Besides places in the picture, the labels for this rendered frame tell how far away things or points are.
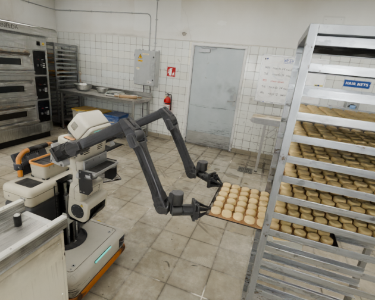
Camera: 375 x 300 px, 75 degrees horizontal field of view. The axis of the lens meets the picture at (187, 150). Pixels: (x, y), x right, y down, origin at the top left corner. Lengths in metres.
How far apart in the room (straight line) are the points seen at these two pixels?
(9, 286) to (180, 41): 4.85
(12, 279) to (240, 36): 4.74
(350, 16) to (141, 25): 3.78
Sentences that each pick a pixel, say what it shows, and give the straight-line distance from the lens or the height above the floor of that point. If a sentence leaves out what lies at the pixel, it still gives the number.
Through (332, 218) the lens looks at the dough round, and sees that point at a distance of 1.33.
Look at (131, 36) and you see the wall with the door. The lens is 5.89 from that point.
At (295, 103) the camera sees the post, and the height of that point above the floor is 1.55.
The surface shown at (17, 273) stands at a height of 0.79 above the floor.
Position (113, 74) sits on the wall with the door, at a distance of 6.14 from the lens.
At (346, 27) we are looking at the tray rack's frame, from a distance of 1.04.
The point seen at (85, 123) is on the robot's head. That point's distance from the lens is 1.57.
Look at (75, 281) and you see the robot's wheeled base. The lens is 1.95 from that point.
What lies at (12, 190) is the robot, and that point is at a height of 0.79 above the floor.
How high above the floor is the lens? 1.64
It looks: 19 degrees down
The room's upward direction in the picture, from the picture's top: 6 degrees clockwise
